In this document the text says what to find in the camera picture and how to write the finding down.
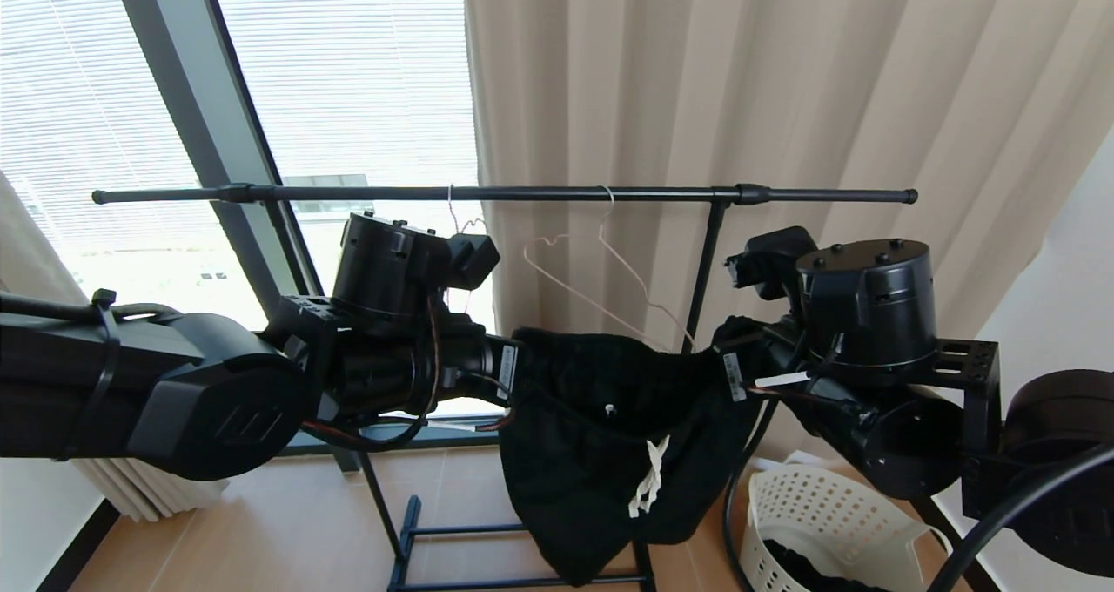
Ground black clothes rack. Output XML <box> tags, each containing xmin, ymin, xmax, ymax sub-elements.
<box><xmin>91</xmin><ymin>183</ymin><xmax>919</xmax><ymax>592</ymax></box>

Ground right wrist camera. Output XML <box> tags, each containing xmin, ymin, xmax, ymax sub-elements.
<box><xmin>725</xmin><ymin>226</ymin><xmax>819</xmax><ymax>301</ymax></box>

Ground heap of clothes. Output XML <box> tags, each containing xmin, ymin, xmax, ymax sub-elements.
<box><xmin>764</xmin><ymin>538</ymin><xmax>889</xmax><ymax>592</ymax></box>

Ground black shorts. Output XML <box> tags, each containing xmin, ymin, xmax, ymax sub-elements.
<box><xmin>499</xmin><ymin>318</ymin><xmax>765</xmax><ymax>587</ymax></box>

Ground pink clothes hanger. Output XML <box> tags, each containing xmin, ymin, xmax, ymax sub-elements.
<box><xmin>522</xmin><ymin>185</ymin><xmax>697</xmax><ymax>349</ymax></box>
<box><xmin>446</xmin><ymin>185</ymin><xmax>488</xmax><ymax>314</ymax></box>

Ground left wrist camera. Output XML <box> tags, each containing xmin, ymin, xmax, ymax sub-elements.
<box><xmin>448</xmin><ymin>233</ymin><xmax>501</xmax><ymax>293</ymax></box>

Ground beige curtain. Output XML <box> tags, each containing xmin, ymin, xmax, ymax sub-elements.
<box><xmin>461</xmin><ymin>0</ymin><xmax>1114</xmax><ymax>488</ymax></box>
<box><xmin>0</xmin><ymin>170</ymin><xmax>232</xmax><ymax>523</ymax></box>

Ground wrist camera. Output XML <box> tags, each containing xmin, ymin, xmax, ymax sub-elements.
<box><xmin>725</xmin><ymin>226</ymin><xmax>819</xmax><ymax>301</ymax></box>
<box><xmin>448</xmin><ymin>233</ymin><xmax>501</xmax><ymax>293</ymax></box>

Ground window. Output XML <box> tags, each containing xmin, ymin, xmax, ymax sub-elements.
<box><xmin>0</xmin><ymin>0</ymin><xmax>501</xmax><ymax>449</ymax></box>

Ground white laundry basket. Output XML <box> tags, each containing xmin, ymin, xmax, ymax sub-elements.
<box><xmin>740</xmin><ymin>463</ymin><xmax>954</xmax><ymax>592</ymax></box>

